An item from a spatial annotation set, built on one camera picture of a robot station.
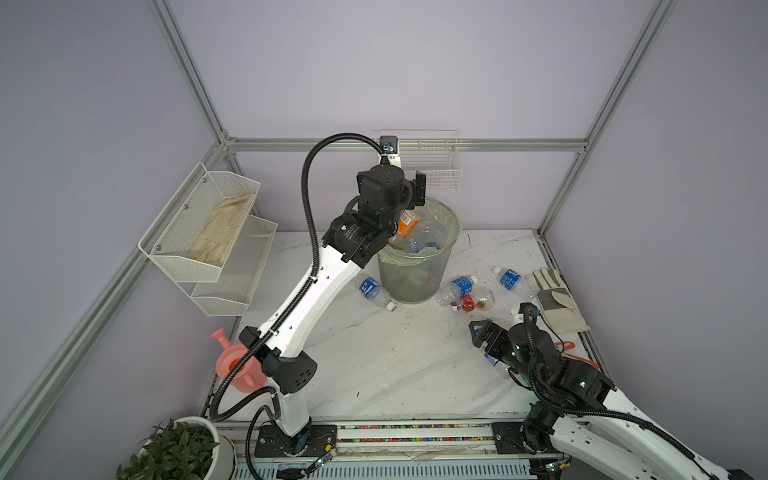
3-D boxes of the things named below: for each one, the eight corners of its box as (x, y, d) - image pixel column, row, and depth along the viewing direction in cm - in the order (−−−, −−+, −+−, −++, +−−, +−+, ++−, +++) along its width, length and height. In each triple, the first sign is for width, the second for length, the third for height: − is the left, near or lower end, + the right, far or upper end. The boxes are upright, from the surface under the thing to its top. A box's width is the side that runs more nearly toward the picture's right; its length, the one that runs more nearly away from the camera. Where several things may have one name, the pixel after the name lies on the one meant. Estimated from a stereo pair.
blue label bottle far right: (525, 305, 101) (531, 296, 97) (488, 278, 108) (492, 269, 104) (533, 296, 103) (539, 287, 99) (496, 270, 110) (500, 261, 106)
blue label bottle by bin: (359, 295, 103) (357, 286, 99) (369, 284, 106) (368, 275, 102) (391, 314, 98) (391, 306, 94) (400, 302, 101) (401, 293, 97)
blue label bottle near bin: (441, 309, 99) (444, 301, 95) (432, 295, 103) (434, 286, 99) (479, 292, 104) (483, 283, 100) (469, 279, 107) (472, 270, 103)
